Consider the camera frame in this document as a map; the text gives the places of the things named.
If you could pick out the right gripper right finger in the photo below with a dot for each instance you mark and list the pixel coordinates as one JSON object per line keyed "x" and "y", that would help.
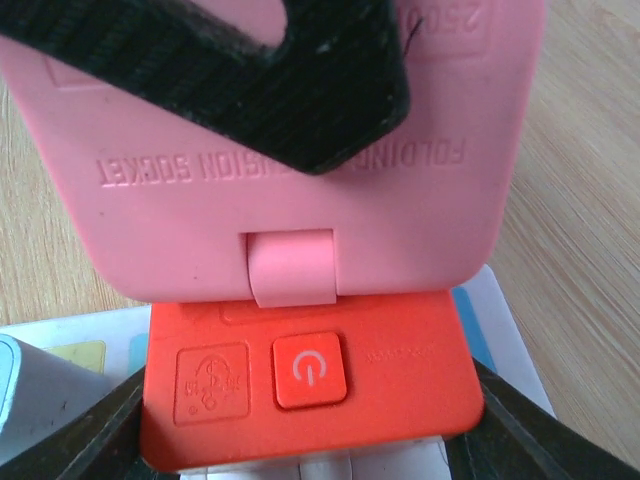
{"x": 517, "y": 439}

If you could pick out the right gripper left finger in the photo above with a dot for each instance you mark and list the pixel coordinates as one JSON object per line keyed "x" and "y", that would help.
{"x": 102, "y": 443}

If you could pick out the white power strip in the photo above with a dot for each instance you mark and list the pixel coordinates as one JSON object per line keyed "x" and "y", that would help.
{"x": 114, "y": 344}

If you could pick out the red cube adapter plug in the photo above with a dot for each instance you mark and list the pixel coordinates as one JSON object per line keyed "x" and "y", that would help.
{"x": 234, "y": 384}

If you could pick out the pink folding socket plug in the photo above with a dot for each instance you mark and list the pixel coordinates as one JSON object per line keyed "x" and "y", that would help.
{"x": 170, "y": 212}

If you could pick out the black usb plug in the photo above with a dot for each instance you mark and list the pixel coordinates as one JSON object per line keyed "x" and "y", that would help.
{"x": 334, "y": 85}

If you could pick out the blue plug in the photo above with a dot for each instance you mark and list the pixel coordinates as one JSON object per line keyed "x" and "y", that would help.
{"x": 40, "y": 394}

